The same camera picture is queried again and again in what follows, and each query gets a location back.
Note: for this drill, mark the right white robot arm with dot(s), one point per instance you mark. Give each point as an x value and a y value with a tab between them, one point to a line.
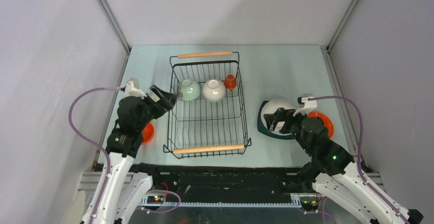
334	172

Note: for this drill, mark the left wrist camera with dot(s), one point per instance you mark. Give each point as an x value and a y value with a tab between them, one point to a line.
132	89

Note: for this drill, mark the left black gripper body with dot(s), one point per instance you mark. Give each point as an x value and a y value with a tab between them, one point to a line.
150	112

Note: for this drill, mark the orange round plate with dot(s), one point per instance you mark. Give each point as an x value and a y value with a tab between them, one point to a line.
326	121

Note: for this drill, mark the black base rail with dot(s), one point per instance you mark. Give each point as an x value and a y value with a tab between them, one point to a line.
198	185

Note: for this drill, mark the white ceramic bowl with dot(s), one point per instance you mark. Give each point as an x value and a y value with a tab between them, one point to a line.
214	90

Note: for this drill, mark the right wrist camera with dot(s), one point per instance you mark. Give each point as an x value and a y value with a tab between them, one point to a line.
306	104

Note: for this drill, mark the orange glossy bowl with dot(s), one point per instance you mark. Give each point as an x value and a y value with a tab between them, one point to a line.
148	133

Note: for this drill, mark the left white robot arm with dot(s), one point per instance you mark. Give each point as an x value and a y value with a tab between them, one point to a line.
110	203

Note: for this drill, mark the teal square plate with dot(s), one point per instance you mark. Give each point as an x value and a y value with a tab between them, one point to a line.
262	128

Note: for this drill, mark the green floral ceramic bowl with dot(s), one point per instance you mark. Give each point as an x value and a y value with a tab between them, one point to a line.
188	90

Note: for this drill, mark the small orange ceramic cup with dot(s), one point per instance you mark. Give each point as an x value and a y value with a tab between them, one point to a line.
230	82

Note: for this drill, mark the white pink fluted plate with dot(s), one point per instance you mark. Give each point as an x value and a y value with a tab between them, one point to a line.
274	104

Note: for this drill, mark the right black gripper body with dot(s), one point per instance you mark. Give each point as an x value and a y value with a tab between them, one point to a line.
291	124

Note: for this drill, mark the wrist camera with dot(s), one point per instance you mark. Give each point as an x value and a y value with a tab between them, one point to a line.
132	89
306	104

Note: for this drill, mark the black wire dish rack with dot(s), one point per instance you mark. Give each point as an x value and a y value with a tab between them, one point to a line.
200	128

